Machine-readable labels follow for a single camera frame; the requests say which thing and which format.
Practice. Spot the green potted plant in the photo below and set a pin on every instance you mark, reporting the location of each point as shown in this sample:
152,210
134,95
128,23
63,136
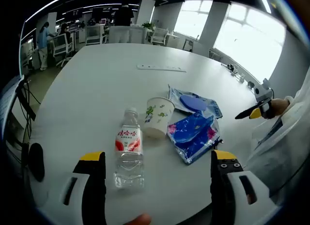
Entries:
148,25

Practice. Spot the person's right hand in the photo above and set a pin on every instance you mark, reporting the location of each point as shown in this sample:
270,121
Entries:
277,107

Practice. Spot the blue pink snack packet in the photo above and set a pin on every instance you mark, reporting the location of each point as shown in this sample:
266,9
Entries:
193,138

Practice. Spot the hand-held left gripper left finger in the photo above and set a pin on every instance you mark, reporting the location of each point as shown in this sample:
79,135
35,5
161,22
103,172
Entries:
95,176

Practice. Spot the person's left hand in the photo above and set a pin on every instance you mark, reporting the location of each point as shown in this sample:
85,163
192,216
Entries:
139,220

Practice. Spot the white table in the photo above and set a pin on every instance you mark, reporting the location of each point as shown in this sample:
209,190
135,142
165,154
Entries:
101,94

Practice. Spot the white power strip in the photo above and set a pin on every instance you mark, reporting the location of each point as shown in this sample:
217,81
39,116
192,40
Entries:
159,67

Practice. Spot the black round stool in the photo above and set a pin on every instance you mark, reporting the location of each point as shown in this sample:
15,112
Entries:
36,162

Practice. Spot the clear plastic water bottle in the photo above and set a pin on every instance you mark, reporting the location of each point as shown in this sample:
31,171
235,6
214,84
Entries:
128,147

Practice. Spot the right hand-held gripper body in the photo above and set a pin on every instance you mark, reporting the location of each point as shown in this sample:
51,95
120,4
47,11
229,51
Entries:
262,92

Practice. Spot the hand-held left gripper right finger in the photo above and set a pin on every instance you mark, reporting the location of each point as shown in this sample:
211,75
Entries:
221,186

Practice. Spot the white paper cup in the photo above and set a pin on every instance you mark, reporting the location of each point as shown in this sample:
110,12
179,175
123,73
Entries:
157,118

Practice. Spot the small devices on table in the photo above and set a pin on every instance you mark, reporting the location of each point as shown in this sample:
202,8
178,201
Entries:
233,70

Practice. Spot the clear packet with blue disc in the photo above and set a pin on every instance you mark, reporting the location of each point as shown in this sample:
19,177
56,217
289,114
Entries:
192,101

